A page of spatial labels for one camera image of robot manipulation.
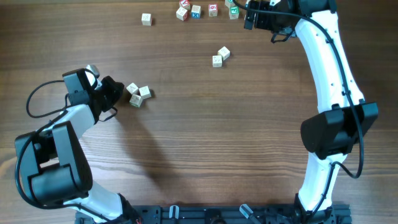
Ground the wooden block green side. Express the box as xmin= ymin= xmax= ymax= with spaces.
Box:
xmin=126 ymin=83 xmax=139 ymax=95

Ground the plain wooden block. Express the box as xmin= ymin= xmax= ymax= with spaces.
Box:
xmin=141 ymin=13 xmax=152 ymax=26
xmin=139 ymin=86 xmax=152 ymax=100

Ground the green F letter block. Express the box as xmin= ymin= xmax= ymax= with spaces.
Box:
xmin=229 ymin=6 xmax=239 ymax=19

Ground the green A letter block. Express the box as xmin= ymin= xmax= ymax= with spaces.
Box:
xmin=225 ymin=0 xmax=235 ymax=8

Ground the red number nine block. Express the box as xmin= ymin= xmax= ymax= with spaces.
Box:
xmin=208 ymin=4 xmax=218 ymax=17

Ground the blue X letter block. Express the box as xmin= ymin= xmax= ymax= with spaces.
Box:
xmin=191 ymin=5 xmax=201 ymax=19

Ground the red letter block top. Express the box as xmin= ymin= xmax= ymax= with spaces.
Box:
xmin=178 ymin=0 xmax=190 ymax=10

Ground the wooden block red side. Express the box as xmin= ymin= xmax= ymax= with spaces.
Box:
xmin=176 ymin=7 xmax=188 ymax=21

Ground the right camera cable black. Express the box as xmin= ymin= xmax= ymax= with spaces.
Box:
xmin=231 ymin=0 xmax=365 ymax=218

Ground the camera cable black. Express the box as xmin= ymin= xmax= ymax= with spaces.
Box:
xmin=14 ymin=67 xmax=119 ymax=224
xmin=231 ymin=0 xmax=365 ymax=218

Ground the left camera cable black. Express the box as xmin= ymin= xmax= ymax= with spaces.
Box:
xmin=14 ymin=67 xmax=119 ymax=224

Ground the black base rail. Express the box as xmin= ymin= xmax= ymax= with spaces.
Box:
xmin=124 ymin=203 xmax=353 ymax=224

